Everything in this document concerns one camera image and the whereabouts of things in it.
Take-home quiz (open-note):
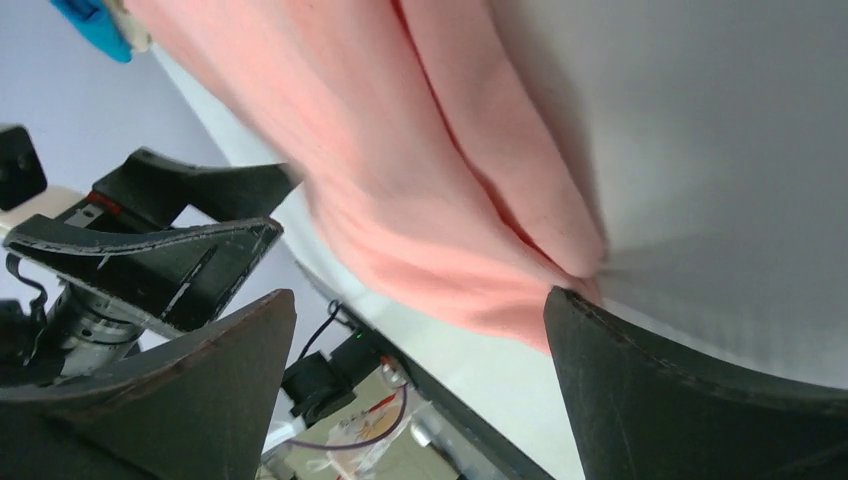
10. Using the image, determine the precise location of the salmon pink t shirt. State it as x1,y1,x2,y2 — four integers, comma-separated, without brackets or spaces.
127,1,605,352

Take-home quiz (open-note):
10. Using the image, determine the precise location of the left electronics board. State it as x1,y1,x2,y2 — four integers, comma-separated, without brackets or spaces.
293,357,425,479

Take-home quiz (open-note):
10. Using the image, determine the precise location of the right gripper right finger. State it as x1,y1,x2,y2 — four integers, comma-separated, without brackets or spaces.
544,287,847,479

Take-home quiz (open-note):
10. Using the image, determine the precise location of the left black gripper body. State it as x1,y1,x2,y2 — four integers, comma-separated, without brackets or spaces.
1,188,173,387

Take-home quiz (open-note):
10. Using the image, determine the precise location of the folded blue t shirt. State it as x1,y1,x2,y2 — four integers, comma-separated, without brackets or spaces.
50,0,132,63

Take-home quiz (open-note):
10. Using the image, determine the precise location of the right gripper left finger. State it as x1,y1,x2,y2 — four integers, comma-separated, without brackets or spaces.
1,289,296,479

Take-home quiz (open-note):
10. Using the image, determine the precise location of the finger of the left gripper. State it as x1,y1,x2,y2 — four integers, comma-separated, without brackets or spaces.
92,148,298,228
4,215,283,332

